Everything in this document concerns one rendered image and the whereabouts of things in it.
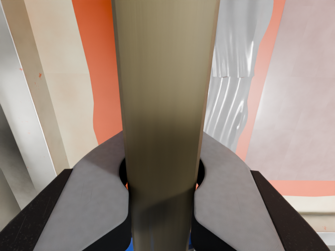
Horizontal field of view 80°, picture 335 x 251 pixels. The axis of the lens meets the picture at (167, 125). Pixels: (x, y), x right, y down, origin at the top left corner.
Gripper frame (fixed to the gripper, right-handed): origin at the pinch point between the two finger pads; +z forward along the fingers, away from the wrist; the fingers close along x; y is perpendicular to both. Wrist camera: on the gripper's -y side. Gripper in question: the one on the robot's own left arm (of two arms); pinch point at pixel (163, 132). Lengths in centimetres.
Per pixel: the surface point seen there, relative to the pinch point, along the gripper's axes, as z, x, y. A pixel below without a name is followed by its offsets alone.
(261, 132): 13.6, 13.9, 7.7
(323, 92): 13.6, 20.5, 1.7
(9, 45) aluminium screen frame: 10.0, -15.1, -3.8
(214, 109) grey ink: 12.8, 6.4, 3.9
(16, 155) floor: 109, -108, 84
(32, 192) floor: 110, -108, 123
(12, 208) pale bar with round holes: 8.8, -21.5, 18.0
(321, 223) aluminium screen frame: 11.9, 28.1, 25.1
